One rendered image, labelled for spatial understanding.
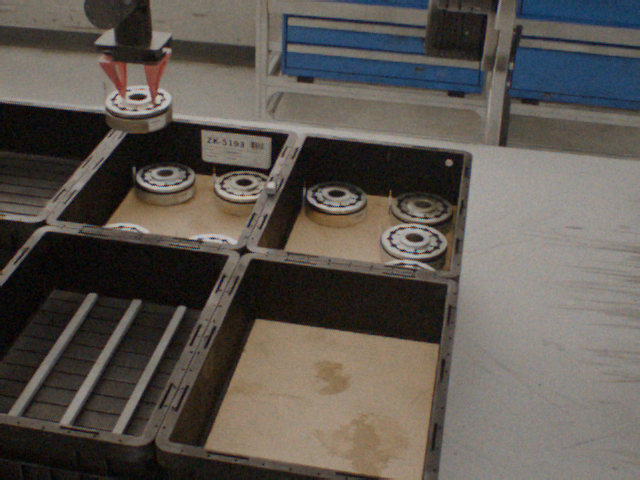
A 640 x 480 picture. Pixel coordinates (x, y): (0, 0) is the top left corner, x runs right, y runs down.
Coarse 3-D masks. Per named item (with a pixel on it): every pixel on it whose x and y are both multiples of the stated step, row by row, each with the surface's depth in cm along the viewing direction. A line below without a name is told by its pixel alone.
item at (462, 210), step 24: (360, 144) 167; (384, 144) 166; (408, 144) 166; (288, 168) 157; (264, 216) 144; (456, 216) 146; (456, 240) 142; (360, 264) 134; (384, 264) 134; (456, 264) 134
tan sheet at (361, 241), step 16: (304, 208) 166; (368, 208) 167; (384, 208) 167; (304, 224) 162; (368, 224) 163; (384, 224) 163; (288, 240) 157; (304, 240) 157; (320, 240) 158; (336, 240) 158; (352, 240) 158; (368, 240) 158; (448, 240) 159; (336, 256) 154; (352, 256) 154; (368, 256) 154; (448, 256) 155
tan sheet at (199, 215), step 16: (208, 176) 175; (208, 192) 170; (128, 208) 164; (144, 208) 164; (160, 208) 165; (176, 208) 165; (192, 208) 165; (208, 208) 165; (144, 224) 160; (160, 224) 160; (176, 224) 160; (192, 224) 160; (208, 224) 161; (224, 224) 161; (240, 224) 161
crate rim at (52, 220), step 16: (224, 128) 170; (240, 128) 170; (256, 128) 170; (112, 144) 162; (288, 144) 165; (96, 160) 157; (272, 176) 155; (80, 192) 149; (64, 208) 144; (256, 208) 146; (48, 224) 140; (64, 224) 140; (80, 224) 140; (160, 240) 137; (176, 240) 137; (192, 240) 137; (240, 240) 138; (240, 256) 137
